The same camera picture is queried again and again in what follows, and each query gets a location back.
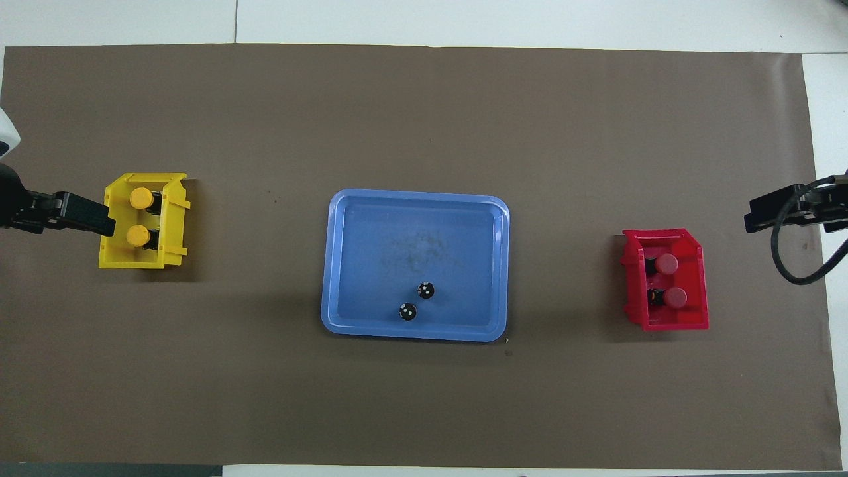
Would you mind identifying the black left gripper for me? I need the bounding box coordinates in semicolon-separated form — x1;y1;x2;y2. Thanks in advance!
0;162;117;238

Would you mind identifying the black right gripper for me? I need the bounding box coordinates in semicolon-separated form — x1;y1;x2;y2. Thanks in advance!
743;172;848;234

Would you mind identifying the yellow push button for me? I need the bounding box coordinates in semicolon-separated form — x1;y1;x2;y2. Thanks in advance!
129;187;164;214
125;224;162;251

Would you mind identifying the red push button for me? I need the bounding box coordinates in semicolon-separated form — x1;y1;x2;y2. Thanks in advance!
649;286;688;309
645;252;680;276

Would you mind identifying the blue plastic tray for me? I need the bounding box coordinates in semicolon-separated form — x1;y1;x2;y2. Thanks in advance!
321;189;511;343

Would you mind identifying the yellow plastic storage bin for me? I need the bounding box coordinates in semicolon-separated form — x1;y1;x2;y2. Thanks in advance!
99;172;192;270

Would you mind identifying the red plastic storage bin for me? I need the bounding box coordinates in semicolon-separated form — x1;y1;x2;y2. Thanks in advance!
621;228;710;332

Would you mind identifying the brown paper table mat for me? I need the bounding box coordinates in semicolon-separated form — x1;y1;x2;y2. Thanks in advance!
0;43;842;471

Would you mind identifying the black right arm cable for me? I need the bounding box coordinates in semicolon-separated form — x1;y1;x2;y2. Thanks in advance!
770;176;848;286

